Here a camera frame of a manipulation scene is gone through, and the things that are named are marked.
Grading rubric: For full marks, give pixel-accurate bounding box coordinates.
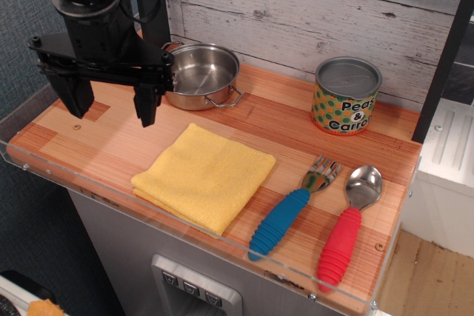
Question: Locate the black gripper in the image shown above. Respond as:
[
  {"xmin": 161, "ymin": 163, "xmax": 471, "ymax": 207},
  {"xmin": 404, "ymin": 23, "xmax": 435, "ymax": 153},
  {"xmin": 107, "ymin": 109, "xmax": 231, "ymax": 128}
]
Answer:
[{"xmin": 28, "ymin": 9, "xmax": 174, "ymax": 127}]

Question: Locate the small stainless steel pot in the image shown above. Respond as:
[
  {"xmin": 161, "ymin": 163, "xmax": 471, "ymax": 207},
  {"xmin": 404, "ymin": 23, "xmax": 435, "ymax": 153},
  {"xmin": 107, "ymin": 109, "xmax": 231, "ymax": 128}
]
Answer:
[{"xmin": 163, "ymin": 42, "xmax": 243, "ymax": 111}]

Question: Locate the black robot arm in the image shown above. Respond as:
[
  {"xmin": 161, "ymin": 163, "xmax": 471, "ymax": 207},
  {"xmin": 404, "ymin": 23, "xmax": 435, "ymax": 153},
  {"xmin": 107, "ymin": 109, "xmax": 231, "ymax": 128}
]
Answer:
[{"xmin": 28, "ymin": 0, "xmax": 174, "ymax": 127}]

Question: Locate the yellow folded towel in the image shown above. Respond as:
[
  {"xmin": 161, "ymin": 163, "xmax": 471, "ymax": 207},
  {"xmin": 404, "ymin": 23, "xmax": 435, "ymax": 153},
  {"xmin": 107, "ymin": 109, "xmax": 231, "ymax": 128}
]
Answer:
[{"xmin": 131, "ymin": 124, "xmax": 276, "ymax": 235}]

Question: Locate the grey toy fridge cabinet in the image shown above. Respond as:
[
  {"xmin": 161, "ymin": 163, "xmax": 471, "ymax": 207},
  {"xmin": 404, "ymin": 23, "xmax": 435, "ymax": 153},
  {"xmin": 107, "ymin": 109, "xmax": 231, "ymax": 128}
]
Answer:
[{"xmin": 70, "ymin": 191, "xmax": 377, "ymax": 315}]

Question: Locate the orange object bottom left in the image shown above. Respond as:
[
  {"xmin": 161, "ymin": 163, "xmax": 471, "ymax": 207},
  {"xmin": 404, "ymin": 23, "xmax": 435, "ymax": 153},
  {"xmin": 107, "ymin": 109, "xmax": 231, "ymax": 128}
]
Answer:
[{"xmin": 27, "ymin": 299, "xmax": 65, "ymax": 316}]

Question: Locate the peas and carrots tin can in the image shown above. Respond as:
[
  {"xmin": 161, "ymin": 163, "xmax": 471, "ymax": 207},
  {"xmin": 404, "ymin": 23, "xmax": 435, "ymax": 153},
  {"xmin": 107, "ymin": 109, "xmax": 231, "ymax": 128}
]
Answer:
[{"xmin": 311, "ymin": 56, "xmax": 382, "ymax": 136}]

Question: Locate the white toy sink unit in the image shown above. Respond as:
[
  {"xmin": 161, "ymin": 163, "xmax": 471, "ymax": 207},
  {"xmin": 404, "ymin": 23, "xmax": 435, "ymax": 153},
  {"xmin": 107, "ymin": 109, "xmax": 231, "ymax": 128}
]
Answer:
[{"xmin": 401, "ymin": 99, "xmax": 473, "ymax": 257}]

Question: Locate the black vertical post left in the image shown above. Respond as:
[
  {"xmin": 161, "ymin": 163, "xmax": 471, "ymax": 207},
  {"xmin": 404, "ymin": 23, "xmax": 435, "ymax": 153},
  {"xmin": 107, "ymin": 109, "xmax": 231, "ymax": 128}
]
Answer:
[{"xmin": 137, "ymin": 0, "xmax": 170, "ymax": 47}]

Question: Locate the black vertical post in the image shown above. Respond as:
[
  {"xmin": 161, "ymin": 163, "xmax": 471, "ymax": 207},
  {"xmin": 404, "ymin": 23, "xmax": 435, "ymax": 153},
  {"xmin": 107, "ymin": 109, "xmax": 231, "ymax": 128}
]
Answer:
[
  {"xmin": 412, "ymin": 0, "xmax": 473, "ymax": 144},
  {"xmin": 137, "ymin": 0, "xmax": 170, "ymax": 47}
]

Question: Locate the clear acrylic guard rail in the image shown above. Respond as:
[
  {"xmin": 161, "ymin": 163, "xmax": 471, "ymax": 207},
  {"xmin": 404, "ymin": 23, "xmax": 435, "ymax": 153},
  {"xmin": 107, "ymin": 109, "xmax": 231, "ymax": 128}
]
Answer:
[{"xmin": 0, "ymin": 84, "xmax": 423, "ymax": 313}]

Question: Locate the fork with blue handle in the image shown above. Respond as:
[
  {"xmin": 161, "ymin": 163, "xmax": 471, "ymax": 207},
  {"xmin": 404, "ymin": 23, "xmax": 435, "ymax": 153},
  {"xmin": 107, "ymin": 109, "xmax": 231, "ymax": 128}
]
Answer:
[{"xmin": 248, "ymin": 155, "xmax": 341, "ymax": 261}]

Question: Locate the spoon with red handle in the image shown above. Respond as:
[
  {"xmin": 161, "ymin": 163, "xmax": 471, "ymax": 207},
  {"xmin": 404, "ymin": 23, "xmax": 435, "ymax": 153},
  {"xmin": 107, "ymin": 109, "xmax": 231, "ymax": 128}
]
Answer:
[{"xmin": 316, "ymin": 165, "xmax": 383, "ymax": 292}]

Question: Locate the black vertical post right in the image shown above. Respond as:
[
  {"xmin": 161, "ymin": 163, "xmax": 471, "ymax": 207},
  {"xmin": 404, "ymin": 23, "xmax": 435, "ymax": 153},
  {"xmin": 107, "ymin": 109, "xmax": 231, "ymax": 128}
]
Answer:
[{"xmin": 412, "ymin": 0, "xmax": 473, "ymax": 144}]

